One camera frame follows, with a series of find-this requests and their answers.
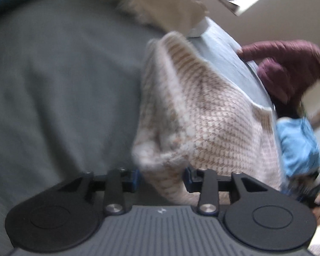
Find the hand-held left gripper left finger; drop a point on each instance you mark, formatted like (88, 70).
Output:
(135, 181)

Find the beige coat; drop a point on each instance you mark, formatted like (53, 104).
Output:
(162, 5)

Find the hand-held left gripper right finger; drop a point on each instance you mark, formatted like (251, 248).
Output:
(187, 181)

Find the houndstooth knit garment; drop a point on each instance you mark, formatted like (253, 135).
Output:
(216, 125)

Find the light blue garment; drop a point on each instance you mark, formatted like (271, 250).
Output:
(298, 146)

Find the white garment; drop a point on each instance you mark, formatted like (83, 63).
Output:
(200, 29)

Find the grey bed blanket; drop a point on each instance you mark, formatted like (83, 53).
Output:
(56, 85)

